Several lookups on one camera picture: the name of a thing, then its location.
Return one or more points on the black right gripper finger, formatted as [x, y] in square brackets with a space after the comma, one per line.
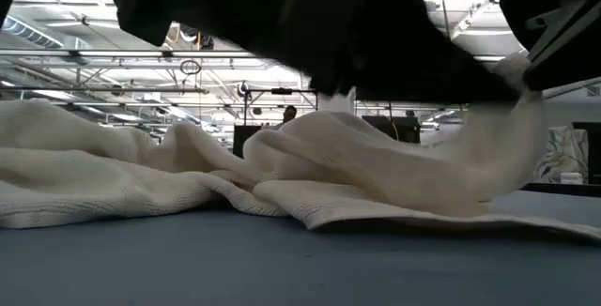
[554, 1]
[573, 57]

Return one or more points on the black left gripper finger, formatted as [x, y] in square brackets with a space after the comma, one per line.
[422, 71]

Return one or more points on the white towel with beige checks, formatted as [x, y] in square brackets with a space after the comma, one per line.
[141, 188]

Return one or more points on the large black monitor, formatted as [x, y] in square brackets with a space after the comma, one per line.
[399, 130]

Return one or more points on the floral patterned cloth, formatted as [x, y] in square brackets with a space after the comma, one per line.
[563, 151]

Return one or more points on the black cabinet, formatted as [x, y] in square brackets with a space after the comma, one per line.
[594, 151]

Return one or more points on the person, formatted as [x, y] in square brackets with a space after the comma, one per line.
[289, 113]

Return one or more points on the long ceiling light bar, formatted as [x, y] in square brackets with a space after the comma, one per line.
[117, 54]

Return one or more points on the small black monitor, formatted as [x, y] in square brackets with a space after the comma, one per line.
[244, 139]

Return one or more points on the black overhead frame stand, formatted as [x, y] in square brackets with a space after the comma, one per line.
[282, 91]

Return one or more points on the black aluminium table frame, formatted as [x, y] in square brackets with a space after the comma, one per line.
[563, 189]

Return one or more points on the silver ventilation duct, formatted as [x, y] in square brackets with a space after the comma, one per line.
[28, 34]

